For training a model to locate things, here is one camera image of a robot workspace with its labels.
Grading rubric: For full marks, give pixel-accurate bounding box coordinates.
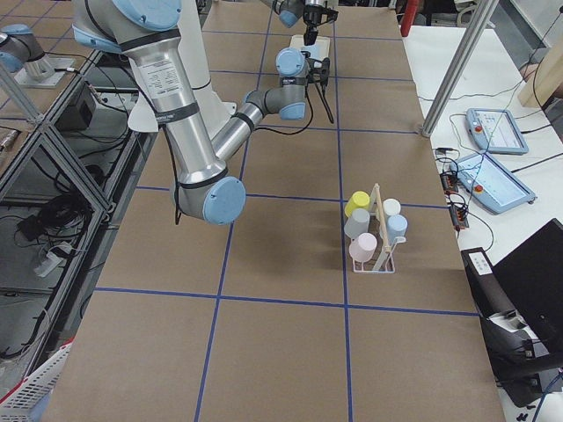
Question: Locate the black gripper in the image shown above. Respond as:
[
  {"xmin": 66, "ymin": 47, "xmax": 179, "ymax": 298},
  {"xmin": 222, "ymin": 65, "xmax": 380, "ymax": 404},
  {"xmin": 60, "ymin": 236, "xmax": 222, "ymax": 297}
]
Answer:
[
  {"xmin": 306, "ymin": 57, "xmax": 321, "ymax": 84},
  {"xmin": 303, "ymin": 0, "xmax": 339, "ymax": 45}
]

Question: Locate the yellow plastic cup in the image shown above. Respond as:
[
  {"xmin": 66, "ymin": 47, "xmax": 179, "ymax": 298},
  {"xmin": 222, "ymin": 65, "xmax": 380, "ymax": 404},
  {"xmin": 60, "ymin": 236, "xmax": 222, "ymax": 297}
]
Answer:
[{"xmin": 344, "ymin": 191, "xmax": 370, "ymax": 218}]

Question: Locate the cream plastic cup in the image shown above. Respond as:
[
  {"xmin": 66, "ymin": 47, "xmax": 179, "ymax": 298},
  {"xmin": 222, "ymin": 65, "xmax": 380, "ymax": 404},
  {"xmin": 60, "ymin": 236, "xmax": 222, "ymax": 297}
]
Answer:
[{"xmin": 383, "ymin": 198, "xmax": 401, "ymax": 218}]

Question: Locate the white translucent plastic cup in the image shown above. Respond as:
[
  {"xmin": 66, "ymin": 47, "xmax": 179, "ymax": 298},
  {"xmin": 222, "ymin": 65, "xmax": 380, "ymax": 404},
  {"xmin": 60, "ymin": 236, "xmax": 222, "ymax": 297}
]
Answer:
[{"xmin": 344, "ymin": 208, "xmax": 370, "ymax": 239}]

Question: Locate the pink plastic cup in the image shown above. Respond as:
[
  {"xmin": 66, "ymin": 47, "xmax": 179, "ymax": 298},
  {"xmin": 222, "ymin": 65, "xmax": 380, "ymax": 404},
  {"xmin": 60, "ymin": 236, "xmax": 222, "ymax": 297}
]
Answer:
[{"xmin": 348, "ymin": 232, "xmax": 377, "ymax": 263}]

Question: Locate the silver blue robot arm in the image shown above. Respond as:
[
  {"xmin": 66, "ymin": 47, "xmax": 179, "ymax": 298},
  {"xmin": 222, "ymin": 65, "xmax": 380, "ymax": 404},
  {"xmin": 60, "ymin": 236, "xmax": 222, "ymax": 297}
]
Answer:
[
  {"xmin": 72, "ymin": 1, "xmax": 314, "ymax": 225},
  {"xmin": 263, "ymin": 0, "xmax": 339, "ymax": 46}
]

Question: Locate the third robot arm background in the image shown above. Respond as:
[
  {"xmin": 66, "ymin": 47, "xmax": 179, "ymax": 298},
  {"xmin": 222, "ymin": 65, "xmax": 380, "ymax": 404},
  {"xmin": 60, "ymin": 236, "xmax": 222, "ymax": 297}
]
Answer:
[{"xmin": 1, "ymin": 24, "xmax": 55, "ymax": 84}]

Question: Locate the cream plastic tray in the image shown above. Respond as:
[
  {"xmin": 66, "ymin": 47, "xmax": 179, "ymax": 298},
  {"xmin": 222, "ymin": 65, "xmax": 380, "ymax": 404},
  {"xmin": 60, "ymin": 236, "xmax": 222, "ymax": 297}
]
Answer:
[{"xmin": 289, "ymin": 35, "xmax": 331, "ymax": 61}]

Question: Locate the far teach pendant tablet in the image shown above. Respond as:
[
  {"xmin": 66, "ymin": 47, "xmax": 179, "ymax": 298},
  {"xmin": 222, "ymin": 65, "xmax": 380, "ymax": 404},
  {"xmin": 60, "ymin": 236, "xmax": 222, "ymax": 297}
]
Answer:
[{"xmin": 465, "ymin": 108, "xmax": 529, "ymax": 156}]

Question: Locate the teach pendant tablet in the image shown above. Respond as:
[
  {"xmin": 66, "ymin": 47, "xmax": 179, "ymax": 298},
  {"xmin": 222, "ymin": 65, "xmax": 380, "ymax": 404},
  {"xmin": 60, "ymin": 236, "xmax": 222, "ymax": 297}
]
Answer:
[
  {"xmin": 465, "ymin": 108, "xmax": 529, "ymax": 156},
  {"xmin": 450, "ymin": 151, "xmax": 537, "ymax": 215}
]

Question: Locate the near teach pendant tablet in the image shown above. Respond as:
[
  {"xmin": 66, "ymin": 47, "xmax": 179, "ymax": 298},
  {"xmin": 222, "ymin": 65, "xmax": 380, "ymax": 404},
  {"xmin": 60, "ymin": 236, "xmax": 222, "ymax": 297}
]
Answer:
[{"xmin": 450, "ymin": 151, "xmax": 537, "ymax": 215}]

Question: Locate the black laptop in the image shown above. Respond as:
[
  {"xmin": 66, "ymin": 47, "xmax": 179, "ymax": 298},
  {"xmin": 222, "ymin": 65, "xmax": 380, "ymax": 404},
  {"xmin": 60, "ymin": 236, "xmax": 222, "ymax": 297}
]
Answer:
[{"xmin": 461, "ymin": 219, "xmax": 562, "ymax": 407}]

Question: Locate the white perforated basket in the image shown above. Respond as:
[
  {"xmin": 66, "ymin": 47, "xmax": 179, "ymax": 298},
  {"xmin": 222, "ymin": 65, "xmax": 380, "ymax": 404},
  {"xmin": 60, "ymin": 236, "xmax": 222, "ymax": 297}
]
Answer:
[{"xmin": 1, "ymin": 338, "xmax": 74, "ymax": 421}]

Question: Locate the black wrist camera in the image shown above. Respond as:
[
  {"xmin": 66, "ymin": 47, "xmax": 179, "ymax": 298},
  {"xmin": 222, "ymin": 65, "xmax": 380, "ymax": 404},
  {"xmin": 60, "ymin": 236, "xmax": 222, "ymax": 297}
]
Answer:
[{"xmin": 317, "ymin": 57, "xmax": 331, "ymax": 89}]

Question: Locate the aluminium frame post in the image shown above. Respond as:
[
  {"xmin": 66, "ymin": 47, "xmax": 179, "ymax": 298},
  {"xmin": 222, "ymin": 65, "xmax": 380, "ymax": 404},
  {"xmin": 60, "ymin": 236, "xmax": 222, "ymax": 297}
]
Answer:
[{"xmin": 420, "ymin": 0, "xmax": 499, "ymax": 138}]

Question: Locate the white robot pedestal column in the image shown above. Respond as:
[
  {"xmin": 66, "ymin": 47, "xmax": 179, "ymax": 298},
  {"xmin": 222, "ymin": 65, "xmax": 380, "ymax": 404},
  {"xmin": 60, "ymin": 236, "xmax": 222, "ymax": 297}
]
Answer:
[{"xmin": 128, "ymin": 0, "xmax": 237, "ymax": 139}]

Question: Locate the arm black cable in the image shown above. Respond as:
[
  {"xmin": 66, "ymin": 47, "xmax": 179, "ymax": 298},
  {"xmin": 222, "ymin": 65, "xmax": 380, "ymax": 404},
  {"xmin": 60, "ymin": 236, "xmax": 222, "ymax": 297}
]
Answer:
[{"xmin": 172, "ymin": 78, "xmax": 335, "ymax": 226}]

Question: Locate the white wire cup rack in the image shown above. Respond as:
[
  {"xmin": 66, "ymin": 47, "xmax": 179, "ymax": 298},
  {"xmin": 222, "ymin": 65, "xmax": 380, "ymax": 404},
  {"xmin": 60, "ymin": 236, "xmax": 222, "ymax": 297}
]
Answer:
[{"xmin": 345, "ymin": 183, "xmax": 406, "ymax": 273}]

